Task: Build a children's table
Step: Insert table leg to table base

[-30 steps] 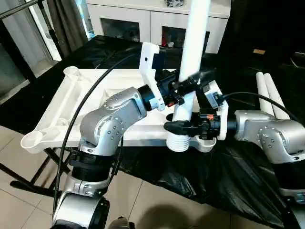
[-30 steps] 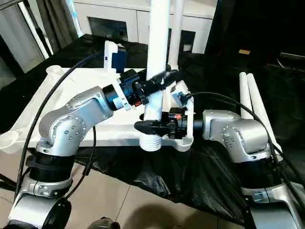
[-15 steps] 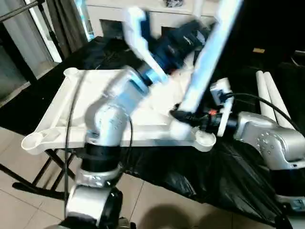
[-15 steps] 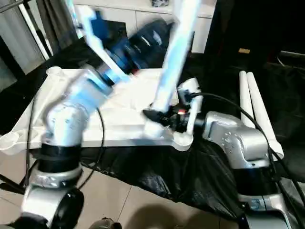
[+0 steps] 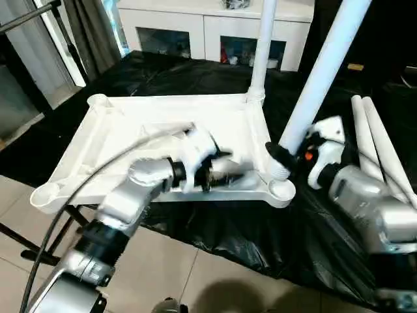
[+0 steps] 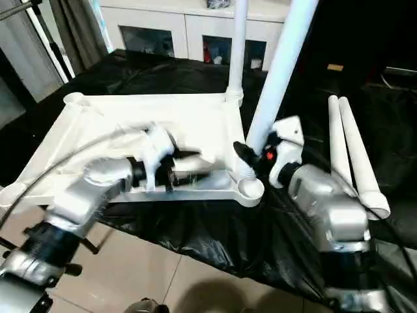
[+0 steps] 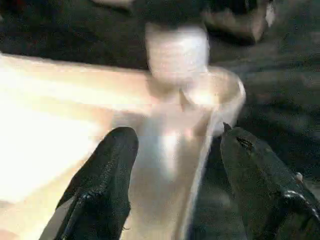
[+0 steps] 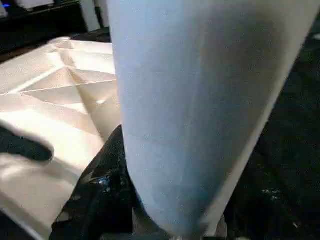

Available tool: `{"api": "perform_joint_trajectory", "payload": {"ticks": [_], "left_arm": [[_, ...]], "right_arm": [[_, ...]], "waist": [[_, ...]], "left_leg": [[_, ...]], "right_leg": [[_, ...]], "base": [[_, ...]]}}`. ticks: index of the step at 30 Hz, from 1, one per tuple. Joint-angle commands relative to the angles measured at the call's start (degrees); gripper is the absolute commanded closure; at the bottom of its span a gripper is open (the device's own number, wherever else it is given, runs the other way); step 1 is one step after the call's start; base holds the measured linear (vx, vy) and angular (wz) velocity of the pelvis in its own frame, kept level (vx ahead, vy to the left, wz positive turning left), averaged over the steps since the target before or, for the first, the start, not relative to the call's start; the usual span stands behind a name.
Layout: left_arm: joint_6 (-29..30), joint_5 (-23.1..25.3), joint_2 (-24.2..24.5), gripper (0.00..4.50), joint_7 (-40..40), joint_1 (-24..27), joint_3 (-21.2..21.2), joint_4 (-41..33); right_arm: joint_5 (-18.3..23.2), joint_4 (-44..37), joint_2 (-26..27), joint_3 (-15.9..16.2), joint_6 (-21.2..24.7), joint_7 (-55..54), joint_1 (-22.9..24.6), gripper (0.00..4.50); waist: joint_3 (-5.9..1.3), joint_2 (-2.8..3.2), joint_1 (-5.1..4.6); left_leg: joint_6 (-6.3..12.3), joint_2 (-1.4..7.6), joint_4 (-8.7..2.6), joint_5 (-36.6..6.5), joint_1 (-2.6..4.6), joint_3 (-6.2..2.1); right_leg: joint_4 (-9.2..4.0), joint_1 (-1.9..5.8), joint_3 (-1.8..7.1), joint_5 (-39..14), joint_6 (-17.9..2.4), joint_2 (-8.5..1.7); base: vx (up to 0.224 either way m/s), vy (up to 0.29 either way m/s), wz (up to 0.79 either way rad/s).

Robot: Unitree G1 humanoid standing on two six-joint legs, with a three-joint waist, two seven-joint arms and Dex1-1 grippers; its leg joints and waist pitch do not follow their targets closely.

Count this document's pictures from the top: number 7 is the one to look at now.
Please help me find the white plastic table top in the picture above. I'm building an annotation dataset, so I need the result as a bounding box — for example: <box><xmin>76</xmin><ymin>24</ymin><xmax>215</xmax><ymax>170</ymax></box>
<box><xmin>0</xmin><ymin>53</ymin><xmax>248</xmax><ymax>240</ymax></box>

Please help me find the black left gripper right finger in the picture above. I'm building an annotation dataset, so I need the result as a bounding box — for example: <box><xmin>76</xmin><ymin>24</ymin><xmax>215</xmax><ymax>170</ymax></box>
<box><xmin>221</xmin><ymin>122</ymin><xmax>320</xmax><ymax>240</ymax></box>

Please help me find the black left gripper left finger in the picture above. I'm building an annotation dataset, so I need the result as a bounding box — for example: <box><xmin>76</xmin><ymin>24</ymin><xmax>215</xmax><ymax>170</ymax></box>
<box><xmin>47</xmin><ymin>126</ymin><xmax>140</xmax><ymax>240</ymax></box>

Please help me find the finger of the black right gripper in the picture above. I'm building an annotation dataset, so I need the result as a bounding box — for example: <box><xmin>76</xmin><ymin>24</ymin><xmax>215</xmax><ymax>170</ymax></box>
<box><xmin>136</xmin><ymin>0</ymin><xmax>208</xmax><ymax>27</ymax></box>

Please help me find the black mat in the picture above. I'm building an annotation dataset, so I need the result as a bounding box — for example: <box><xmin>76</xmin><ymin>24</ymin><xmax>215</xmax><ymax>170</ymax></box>
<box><xmin>0</xmin><ymin>0</ymin><xmax>320</xmax><ymax>240</ymax></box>

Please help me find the white plastic table leg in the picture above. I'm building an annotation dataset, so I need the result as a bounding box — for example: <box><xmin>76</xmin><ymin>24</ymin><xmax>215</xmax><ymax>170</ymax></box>
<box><xmin>144</xmin><ymin>21</ymin><xmax>211</xmax><ymax>86</ymax></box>

